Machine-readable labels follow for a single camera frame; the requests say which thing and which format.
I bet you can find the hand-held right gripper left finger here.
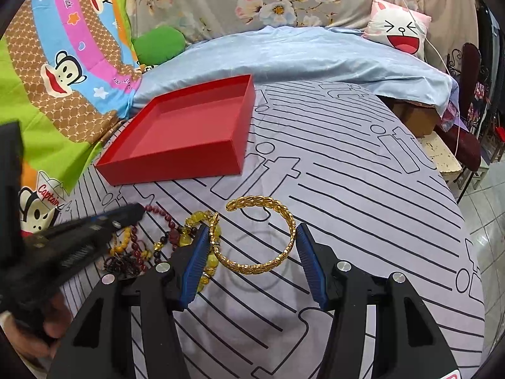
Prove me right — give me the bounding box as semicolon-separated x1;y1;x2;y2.
48;224;211;379

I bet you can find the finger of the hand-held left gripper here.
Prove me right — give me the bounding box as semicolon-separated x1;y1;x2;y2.
46;227;130;279
35;203;145;246

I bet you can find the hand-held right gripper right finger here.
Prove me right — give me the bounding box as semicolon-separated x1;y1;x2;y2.
296;223;450;379

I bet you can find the opaque yellow bead bracelet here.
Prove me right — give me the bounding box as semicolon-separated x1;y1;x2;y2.
110;226;154;262

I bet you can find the small garnet bead strand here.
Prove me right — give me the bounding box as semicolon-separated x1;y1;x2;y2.
103;256;149;282

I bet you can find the black bead charm bracelet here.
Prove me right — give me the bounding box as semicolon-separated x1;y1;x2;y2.
152;235;176;266

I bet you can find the translucent yellow bead bracelet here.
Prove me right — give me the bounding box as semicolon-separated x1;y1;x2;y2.
183;211;219;290

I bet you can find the dark red bead bracelet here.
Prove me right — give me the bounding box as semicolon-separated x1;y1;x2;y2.
132;204;191;251

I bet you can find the gold braided cuff bangle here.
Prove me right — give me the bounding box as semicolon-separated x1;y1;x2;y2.
209;195;297;275

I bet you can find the red cardboard box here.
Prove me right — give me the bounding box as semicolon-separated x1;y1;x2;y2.
95;74;255;187

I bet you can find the person's left hand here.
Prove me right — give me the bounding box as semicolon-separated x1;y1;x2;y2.
0;294;75;364

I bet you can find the green pillow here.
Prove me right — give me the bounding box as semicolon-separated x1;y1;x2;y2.
132;26;187;66

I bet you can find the cartoon monkey printed blanket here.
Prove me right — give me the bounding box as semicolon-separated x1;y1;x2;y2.
0;0;143;242

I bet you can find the brown cardboard box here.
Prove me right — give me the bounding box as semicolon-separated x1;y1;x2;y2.
389;97;439;137

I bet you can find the dark red metal chair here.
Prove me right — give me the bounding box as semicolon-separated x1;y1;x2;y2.
446;43;492;203

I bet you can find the light blue pillow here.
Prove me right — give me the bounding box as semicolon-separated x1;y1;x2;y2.
128;26;455;116

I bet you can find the floral grey bedding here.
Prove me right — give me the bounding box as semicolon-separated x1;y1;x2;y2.
126;0;479;66

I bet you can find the pink cartoon face pillow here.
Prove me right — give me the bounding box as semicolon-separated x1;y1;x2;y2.
362;0;432;58

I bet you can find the white cable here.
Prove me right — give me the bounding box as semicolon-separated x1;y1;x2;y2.
381;0;465;159

